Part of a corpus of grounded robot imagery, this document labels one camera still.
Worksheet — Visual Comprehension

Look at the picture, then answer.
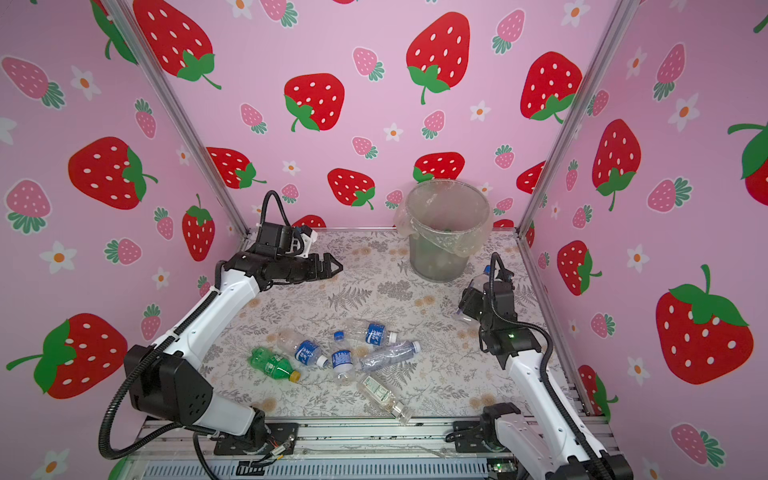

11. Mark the translucent plastic bin liner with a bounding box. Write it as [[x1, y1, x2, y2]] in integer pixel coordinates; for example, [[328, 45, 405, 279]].
[[394, 179, 493, 257]]

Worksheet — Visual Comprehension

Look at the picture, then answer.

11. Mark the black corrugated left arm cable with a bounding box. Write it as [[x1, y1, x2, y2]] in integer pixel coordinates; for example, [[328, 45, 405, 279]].
[[98, 347, 181, 462]]

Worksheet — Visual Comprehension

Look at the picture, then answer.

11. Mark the green bottle yellow cap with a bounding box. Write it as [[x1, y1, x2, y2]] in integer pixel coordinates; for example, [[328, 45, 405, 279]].
[[248, 347, 301, 383]]

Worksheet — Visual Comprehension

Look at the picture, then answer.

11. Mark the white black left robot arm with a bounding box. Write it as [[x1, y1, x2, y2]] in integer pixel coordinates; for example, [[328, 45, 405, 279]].
[[124, 252, 343, 450]]

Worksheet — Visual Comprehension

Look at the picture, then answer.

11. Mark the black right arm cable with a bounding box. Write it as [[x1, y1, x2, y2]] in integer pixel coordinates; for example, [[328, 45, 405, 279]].
[[487, 251, 607, 480]]

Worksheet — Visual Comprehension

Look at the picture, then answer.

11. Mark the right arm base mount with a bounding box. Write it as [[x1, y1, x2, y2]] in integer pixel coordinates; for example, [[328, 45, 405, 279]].
[[444, 402, 522, 453]]

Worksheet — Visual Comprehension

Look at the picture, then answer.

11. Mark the aluminium left corner post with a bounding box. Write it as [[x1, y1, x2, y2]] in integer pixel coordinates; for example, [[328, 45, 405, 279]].
[[104, 0, 249, 240]]

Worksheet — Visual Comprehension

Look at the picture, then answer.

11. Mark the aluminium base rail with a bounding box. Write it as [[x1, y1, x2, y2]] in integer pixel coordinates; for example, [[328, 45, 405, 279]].
[[128, 416, 625, 480]]

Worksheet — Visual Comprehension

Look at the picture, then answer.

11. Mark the crushed clear bottle white cap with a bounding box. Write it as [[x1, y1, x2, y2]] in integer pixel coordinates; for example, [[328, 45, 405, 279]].
[[360, 341, 422, 373]]

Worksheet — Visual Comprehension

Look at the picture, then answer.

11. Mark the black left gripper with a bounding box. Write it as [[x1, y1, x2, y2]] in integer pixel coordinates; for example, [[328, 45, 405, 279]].
[[275, 253, 343, 283]]

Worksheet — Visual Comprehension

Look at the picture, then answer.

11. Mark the aluminium corner post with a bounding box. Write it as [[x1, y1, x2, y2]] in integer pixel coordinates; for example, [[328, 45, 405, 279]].
[[517, 0, 642, 235], [104, 0, 249, 240]]

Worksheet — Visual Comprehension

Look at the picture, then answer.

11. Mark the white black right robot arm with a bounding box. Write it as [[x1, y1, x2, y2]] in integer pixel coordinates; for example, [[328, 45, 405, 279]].
[[453, 281, 634, 479]]

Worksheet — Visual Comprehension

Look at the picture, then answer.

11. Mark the grey wire mesh bin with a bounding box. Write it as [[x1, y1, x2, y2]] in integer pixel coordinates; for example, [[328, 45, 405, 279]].
[[406, 179, 494, 283]]

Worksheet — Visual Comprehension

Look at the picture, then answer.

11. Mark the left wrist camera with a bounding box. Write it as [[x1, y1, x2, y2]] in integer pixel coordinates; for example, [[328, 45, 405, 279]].
[[247, 223, 318, 258]]

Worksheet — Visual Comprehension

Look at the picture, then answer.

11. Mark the aluminium right corner post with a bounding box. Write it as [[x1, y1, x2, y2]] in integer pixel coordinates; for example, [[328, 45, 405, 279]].
[[517, 0, 642, 235]]

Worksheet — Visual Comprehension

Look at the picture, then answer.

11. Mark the clear square bottle green label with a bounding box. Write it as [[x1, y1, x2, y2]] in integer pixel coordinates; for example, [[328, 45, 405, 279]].
[[357, 374, 412, 425]]

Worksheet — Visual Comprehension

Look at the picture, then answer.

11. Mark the Fiji bottle red flower label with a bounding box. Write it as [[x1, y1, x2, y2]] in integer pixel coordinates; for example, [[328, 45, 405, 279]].
[[454, 265, 491, 323]]

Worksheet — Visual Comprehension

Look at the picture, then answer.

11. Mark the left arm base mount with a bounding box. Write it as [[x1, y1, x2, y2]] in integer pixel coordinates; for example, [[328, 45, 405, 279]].
[[214, 408, 299, 458]]

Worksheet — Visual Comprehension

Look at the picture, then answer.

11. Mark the clear bottle blue label white cap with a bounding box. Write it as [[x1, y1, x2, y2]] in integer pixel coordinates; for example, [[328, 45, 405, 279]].
[[351, 320, 399, 347]]

